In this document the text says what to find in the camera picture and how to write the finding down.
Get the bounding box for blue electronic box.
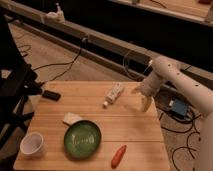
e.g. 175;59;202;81
169;99;188;118

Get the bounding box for white object on rail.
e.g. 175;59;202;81
45;4;65;23

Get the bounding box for green ceramic bowl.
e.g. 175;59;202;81
64;120;102;160

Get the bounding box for white cup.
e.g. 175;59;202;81
20;132;46;158

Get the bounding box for white looped cable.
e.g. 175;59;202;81
122;49;155;81

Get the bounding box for white tube with cap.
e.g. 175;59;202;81
103;82;124;108

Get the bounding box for black floor cable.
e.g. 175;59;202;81
31;38;88;85

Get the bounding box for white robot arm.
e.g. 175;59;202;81
134;56;213;171

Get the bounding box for grey metal rail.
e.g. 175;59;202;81
0;0;213;104

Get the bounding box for black rectangular device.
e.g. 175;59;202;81
42;90;61;101

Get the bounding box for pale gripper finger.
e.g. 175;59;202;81
144;96;152;112
141;96;144;108

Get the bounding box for black tripod stand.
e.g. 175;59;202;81
0;13;42;149

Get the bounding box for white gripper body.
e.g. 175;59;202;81
132;71;165;97

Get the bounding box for white sponge block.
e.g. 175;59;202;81
63;113;81;125

